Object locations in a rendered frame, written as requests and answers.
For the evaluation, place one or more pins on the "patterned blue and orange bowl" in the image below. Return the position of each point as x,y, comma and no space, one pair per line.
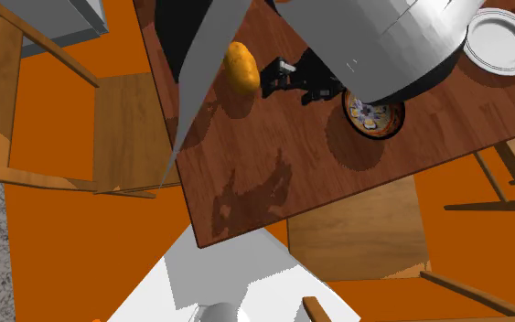
375,118

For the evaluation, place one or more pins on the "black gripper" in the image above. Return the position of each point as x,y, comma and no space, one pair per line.
319,76

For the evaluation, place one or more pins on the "white plate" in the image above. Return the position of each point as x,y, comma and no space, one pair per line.
502,41

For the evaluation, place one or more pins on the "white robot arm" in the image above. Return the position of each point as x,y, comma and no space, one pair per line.
373,40

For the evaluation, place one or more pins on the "dark robot stand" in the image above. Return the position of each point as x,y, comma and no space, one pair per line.
172,31

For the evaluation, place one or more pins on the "grey cabinet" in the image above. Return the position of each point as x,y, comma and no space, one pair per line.
38,22

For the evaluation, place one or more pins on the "yellow potato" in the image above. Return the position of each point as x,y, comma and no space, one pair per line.
242,67

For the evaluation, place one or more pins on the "brown wooden table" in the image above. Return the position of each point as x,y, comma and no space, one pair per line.
284,156

